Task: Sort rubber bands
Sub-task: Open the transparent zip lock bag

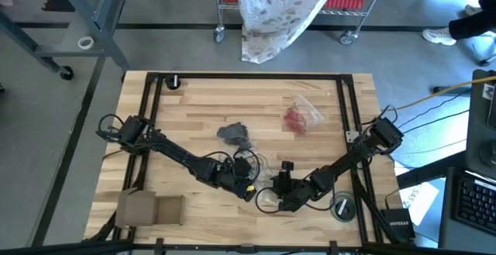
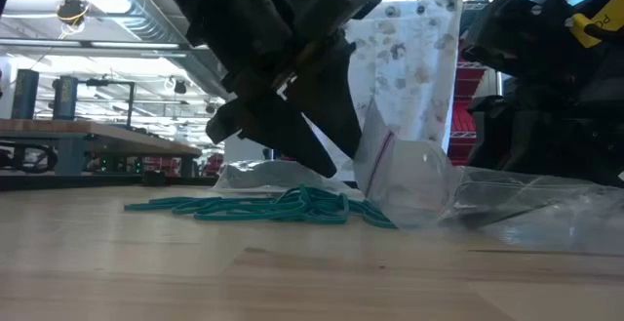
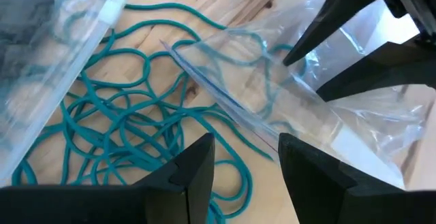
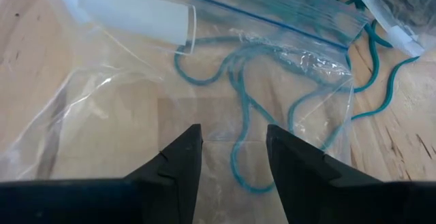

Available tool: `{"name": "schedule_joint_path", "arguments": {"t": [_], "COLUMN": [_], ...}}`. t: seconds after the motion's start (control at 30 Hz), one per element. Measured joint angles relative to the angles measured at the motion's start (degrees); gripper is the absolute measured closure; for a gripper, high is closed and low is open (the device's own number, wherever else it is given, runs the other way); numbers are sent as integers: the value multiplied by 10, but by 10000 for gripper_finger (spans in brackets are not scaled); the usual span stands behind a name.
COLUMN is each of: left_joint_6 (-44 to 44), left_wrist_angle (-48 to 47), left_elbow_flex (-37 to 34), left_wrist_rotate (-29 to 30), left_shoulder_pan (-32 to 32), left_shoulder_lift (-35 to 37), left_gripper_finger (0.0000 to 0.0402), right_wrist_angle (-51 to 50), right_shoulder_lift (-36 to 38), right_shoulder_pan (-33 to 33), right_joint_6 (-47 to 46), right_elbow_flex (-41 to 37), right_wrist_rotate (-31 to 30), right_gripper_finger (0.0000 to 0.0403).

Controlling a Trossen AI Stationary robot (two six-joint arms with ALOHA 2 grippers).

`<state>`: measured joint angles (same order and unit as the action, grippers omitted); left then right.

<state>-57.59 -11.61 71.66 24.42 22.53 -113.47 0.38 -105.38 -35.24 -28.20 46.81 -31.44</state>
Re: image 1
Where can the black round puck white label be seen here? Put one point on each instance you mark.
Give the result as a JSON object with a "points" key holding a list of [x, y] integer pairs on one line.
{"points": [[346, 206], [170, 82]]}

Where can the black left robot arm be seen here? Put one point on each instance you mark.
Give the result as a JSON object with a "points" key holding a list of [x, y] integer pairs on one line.
{"points": [[174, 152]]}

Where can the white floral curtain cloth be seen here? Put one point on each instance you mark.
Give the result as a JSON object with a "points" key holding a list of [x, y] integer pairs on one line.
{"points": [[271, 14]]}

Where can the person's shoe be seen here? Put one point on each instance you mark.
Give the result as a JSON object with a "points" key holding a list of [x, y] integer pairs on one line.
{"points": [[438, 37], [472, 10]]}

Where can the black keyboard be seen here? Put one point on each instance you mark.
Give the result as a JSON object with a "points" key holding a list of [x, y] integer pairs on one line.
{"points": [[476, 204]]}

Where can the black metal beam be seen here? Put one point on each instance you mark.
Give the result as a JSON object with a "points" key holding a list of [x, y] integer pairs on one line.
{"points": [[430, 169]]}

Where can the open brown cardboard box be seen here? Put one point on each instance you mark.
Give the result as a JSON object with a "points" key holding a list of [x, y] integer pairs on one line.
{"points": [[135, 208]]}

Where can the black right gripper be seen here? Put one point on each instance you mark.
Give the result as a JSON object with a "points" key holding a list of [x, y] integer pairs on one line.
{"points": [[292, 195]]}

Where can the white printed paper sheet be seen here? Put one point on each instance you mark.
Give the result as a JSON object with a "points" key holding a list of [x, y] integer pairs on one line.
{"points": [[420, 204]]}

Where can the grey metal workbench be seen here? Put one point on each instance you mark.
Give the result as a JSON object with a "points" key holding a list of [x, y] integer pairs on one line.
{"points": [[101, 12]]}

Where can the dark desk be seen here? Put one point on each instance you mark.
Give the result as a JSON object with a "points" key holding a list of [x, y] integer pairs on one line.
{"points": [[447, 216]]}

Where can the black Netgear network switch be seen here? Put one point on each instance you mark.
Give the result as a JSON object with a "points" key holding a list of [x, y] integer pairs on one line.
{"points": [[399, 229]]}

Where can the white tape roll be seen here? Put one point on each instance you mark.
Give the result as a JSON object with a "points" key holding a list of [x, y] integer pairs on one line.
{"points": [[79, 43]]}

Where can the office chair base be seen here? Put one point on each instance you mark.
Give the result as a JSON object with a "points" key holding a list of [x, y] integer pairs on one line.
{"points": [[487, 60]]}

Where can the black desk foot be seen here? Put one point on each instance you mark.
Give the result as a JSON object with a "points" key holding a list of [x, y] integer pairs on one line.
{"points": [[451, 90]]}

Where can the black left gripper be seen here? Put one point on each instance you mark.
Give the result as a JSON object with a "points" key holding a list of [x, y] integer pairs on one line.
{"points": [[240, 177]]}

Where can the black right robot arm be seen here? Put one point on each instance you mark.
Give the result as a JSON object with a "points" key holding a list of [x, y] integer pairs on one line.
{"points": [[348, 158]]}

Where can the clear plastic zip bag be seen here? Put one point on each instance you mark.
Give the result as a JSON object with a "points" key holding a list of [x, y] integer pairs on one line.
{"points": [[267, 198], [234, 133], [314, 109]]}

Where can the person's leg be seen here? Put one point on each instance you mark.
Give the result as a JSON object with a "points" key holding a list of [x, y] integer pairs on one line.
{"points": [[472, 24]]}

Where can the black serrated foam block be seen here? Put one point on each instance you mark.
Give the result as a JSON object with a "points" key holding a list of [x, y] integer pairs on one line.
{"points": [[58, 3]]}

